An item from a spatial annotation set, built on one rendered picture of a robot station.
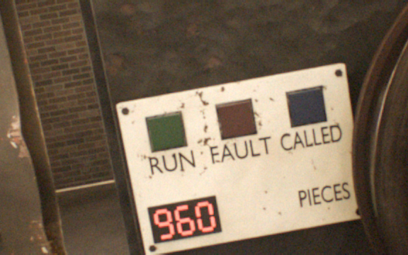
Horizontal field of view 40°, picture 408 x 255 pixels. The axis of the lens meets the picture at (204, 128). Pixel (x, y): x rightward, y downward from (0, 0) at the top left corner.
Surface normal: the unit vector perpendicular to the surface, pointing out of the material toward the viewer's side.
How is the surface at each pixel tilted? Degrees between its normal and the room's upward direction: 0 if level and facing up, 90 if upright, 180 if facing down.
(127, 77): 90
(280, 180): 90
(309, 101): 90
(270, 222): 90
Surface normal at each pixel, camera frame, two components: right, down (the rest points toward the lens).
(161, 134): 0.01, 0.12
